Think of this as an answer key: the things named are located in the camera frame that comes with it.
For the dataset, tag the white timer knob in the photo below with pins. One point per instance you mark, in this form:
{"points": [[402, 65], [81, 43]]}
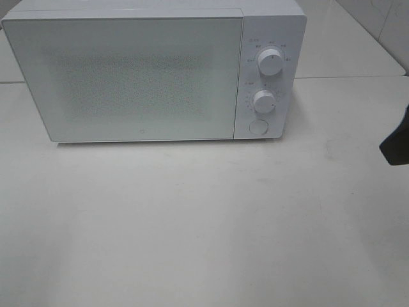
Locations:
{"points": [[264, 102]]}

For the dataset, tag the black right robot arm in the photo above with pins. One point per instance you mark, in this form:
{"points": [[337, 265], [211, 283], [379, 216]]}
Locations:
{"points": [[395, 148]]}

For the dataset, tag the white microwave door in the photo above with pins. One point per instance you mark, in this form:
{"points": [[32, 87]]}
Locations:
{"points": [[131, 80]]}

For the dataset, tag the upper white power knob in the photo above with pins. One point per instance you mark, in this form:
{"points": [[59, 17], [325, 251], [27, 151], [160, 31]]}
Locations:
{"points": [[270, 61]]}

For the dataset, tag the round white door button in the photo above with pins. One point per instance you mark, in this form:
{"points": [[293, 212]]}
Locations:
{"points": [[258, 127]]}

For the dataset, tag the white microwave oven body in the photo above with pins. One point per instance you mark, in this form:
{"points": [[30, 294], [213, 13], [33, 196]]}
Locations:
{"points": [[279, 24]]}

